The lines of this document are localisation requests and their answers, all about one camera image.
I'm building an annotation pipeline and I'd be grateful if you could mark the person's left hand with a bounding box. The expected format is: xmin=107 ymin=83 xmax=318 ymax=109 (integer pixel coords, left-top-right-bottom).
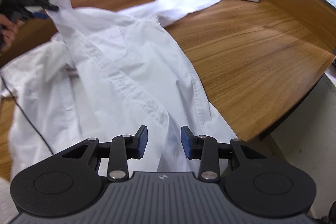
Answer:
xmin=0 ymin=14 xmax=19 ymax=52

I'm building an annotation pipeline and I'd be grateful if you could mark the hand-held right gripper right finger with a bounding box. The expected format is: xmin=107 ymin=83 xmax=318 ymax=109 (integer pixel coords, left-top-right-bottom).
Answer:
xmin=181 ymin=126 xmax=264 ymax=182

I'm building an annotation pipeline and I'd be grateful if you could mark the thin black cable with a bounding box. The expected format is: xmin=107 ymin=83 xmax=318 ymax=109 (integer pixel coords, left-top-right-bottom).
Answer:
xmin=0 ymin=74 xmax=56 ymax=156

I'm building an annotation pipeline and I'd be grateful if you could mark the white shirt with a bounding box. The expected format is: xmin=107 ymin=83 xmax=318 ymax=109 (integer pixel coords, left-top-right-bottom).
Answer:
xmin=0 ymin=0 xmax=260 ymax=180

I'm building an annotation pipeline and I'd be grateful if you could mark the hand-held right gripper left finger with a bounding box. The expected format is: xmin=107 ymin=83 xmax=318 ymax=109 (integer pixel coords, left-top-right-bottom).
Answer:
xmin=62 ymin=125 xmax=148 ymax=182

